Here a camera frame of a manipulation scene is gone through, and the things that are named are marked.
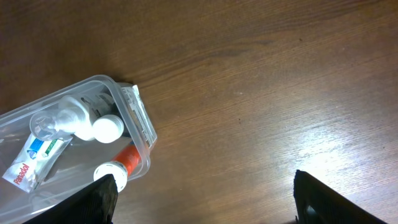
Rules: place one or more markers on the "orange bottle white cap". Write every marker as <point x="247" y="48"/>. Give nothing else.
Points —
<point x="121" y="166"/>

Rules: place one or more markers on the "white Panadol box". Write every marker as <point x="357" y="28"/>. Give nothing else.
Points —
<point x="33" y="163"/>

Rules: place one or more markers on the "dark bottle white cap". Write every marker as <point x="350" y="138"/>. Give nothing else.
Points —
<point x="108" y="128"/>

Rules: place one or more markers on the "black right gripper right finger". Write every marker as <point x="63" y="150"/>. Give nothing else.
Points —
<point x="318" y="203"/>

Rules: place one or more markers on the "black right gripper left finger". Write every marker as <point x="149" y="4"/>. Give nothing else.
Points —
<point x="93" y="204"/>

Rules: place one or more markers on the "clear plastic container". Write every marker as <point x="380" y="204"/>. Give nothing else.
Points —
<point x="74" y="168"/>

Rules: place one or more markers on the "white spray bottle clear cap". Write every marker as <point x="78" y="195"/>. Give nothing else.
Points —
<point x="75" y="115"/>

